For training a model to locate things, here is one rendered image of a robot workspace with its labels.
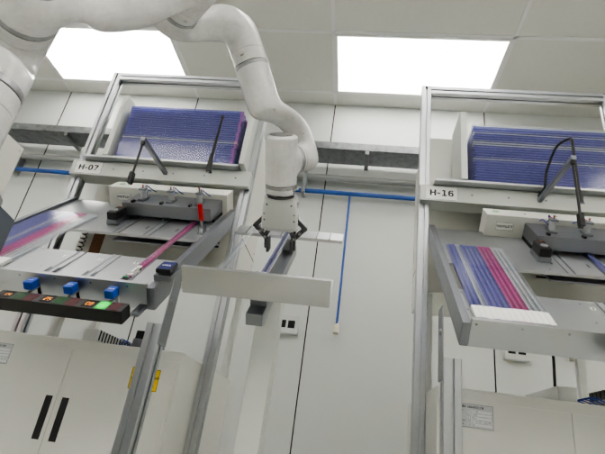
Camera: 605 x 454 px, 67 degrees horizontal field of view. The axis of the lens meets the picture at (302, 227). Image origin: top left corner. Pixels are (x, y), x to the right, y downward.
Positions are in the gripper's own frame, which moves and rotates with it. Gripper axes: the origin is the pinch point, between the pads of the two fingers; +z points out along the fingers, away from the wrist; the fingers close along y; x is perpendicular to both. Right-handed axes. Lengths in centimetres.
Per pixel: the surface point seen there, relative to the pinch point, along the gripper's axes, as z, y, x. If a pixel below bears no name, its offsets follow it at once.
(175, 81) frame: -36, 70, -96
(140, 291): 5.9, 31.2, 22.3
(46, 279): 5, 57, 22
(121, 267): 6.5, 43.5, 9.8
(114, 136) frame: -15, 85, -64
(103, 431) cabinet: 51, 46, 26
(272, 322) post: 15.0, -1.4, 16.0
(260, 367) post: 23.0, -0.3, 24.5
